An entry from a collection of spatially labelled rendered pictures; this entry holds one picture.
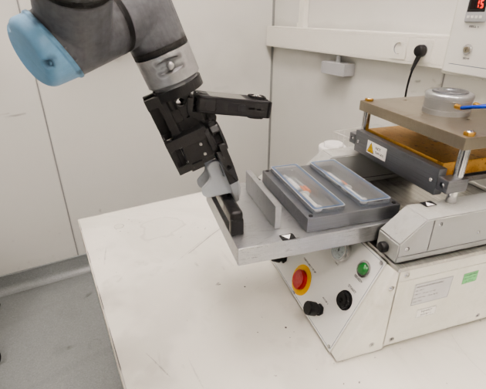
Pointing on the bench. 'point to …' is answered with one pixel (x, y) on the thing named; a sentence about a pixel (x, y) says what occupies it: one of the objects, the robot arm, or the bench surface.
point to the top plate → (443, 117)
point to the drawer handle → (229, 206)
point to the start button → (342, 299)
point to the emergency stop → (299, 279)
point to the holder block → (359, 214)
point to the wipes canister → (330, 145)
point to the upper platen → (444, 152)
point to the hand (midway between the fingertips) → (237, 192)
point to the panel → (332, 285)
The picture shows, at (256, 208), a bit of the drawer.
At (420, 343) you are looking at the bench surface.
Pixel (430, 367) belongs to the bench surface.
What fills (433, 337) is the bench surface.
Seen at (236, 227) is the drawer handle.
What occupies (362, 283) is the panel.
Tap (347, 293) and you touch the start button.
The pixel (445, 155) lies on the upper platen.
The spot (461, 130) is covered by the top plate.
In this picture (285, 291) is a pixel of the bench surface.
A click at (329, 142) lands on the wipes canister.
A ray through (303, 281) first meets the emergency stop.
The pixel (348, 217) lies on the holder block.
